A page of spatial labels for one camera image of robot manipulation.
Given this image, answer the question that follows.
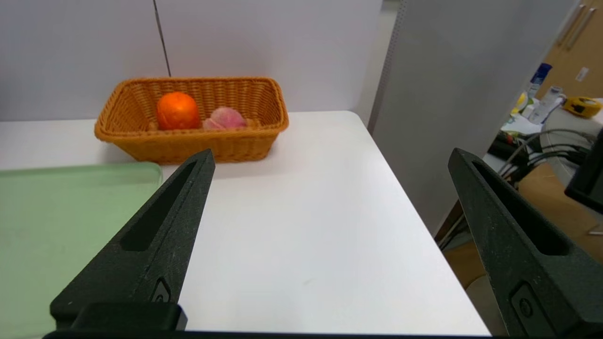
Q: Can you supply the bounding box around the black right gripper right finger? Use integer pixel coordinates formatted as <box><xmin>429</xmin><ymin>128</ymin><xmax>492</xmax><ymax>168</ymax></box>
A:
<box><xmin>448</xmin><ymin>148</ymin><xmax>603</xmax><ymax>336</ymax></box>

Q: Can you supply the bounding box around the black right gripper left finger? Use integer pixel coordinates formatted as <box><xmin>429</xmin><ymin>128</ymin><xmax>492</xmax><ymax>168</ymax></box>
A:
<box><xmin>49</xmin><ymin>149</ymin><xmax>216</xmax><ymax>331</ymax></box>

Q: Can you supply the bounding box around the orange fruit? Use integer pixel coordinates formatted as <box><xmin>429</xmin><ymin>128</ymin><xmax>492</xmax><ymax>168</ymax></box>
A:
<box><xmin>156</xmin><ymin>92</ymin><xmax>201</xmax><ymax>131</ymax></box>

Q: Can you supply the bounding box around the red yellow peach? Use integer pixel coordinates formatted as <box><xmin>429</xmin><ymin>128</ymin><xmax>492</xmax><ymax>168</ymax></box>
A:
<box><xmin>203</xmin><ymin>107</ymin><xmax>247</xmax><ymax>131</ymax></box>

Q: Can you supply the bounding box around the orange wicker basket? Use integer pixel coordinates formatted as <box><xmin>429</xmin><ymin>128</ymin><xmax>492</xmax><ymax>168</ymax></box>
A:
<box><xmin>94</xmin><ymin>77</ymin><xmax>289</xmax><ymax>164</ymax></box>

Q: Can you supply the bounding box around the light green plastic tray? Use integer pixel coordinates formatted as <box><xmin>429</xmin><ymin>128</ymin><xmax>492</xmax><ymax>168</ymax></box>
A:
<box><xmin>0</xmin><ymin>162</ymin><xmax>163</xmax><ymax>339</ymax></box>

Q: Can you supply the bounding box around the black background device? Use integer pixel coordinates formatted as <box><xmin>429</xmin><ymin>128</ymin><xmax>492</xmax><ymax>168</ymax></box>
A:
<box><xmin>564</xmin><ymin>127</ymin><xmax>603</xmax><ymax>215</ymax></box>

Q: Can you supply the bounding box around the white plastic bottle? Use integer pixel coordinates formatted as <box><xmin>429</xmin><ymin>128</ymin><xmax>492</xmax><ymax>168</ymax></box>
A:
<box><xmin>529</xmin><ymin>86</ymin><xmax>566</xmax><ymax>124</ymax></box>

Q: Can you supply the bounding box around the yellow tape measure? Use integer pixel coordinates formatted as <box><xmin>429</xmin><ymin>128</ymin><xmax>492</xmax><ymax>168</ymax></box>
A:
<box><xmin>563</xmin><ymin>97</ymin><xmax>603</xmax><ymax>119</ymax></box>

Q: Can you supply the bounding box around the white bottle with blue cap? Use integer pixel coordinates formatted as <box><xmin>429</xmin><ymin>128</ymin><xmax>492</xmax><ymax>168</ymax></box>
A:
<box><xmin>527</xmin><ymin>63</ymin><xmax>553</xmax><ymax>99</ymax></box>

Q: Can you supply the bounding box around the wooden cabinet door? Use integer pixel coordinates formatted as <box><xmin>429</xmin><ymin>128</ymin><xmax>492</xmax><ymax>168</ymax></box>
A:
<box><xmin>536</xmin><ymin>0</ymin><xmax>603</xmax><ymax>100</ymax></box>

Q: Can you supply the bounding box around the black background cable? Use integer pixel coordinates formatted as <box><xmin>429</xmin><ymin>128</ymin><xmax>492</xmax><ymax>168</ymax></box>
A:
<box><xmin>502</xmin><ymin>144</ymin><xmax>592</xmax><ymax>184</ymax></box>

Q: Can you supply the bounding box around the grey background cable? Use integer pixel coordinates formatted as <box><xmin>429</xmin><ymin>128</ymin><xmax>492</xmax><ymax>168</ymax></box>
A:
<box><xmin>497</xmin><ymin>129</ymin><xmax>595</xmax><ymax>177</ymax></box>

